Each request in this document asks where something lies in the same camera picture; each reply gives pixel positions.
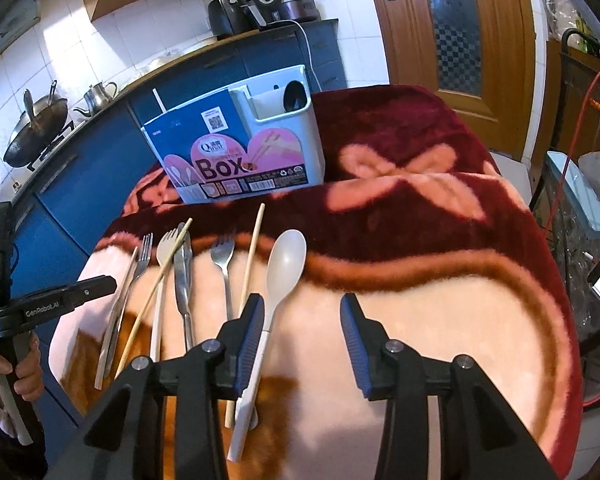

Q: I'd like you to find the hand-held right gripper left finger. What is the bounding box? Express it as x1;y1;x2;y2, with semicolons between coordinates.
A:
50;294;266;480

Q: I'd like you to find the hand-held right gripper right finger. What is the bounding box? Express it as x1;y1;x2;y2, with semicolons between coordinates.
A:
340;292;551;480

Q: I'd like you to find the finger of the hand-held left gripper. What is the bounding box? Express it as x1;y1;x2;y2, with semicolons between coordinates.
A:
77;276;117;307

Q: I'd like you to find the white chopstick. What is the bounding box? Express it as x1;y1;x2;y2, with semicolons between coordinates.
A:
94;246;140;391

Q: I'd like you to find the metal fork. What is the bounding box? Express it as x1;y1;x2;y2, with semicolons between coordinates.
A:
102;232;154;376
210;232;237;323

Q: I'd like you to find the wooden chopstick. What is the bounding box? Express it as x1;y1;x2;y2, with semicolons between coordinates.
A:
224;203;266;429
114;217;194;381

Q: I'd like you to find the white plastic fork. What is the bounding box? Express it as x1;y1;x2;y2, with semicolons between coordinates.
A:
149;228;180;363

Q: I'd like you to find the metal table knife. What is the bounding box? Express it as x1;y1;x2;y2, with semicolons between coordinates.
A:
172;222;196;353

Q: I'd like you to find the white plastic spoon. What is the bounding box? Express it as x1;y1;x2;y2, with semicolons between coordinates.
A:
227;229;308;462

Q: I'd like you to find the plastic utensil holder box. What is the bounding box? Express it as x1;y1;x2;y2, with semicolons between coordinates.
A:
141;64;327;204

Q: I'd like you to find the person's left hand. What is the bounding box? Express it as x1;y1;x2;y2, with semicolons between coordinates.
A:
0;339;46;400

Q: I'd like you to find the red flower printed blanket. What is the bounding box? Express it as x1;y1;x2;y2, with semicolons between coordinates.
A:
47;85;581;480

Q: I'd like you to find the black wok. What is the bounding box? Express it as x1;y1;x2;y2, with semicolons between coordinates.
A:
4;92;71;168

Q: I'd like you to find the gas stove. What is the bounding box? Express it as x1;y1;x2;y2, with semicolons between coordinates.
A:
27;119;88;172

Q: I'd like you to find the steel kettle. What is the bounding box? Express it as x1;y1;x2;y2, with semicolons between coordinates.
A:
72;81;118;117

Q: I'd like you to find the black spoon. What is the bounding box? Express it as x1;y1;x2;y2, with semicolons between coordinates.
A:
284;81;306;112

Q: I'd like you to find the blue lidded container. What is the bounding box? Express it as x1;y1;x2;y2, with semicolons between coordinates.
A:
545;150;600;241

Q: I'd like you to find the wooden door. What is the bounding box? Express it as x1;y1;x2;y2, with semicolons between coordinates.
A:
362;0;538;161

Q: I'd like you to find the black air fryer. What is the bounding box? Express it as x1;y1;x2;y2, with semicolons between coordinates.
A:
208;0;268;41

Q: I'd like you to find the wooden shelf unit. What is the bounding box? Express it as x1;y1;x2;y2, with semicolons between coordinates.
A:
530;0;600;171

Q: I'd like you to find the white power cable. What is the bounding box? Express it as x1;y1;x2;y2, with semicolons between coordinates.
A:
272;19;323;92

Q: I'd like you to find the red cable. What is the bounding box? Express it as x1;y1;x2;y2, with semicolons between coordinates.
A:
542;59;600;256

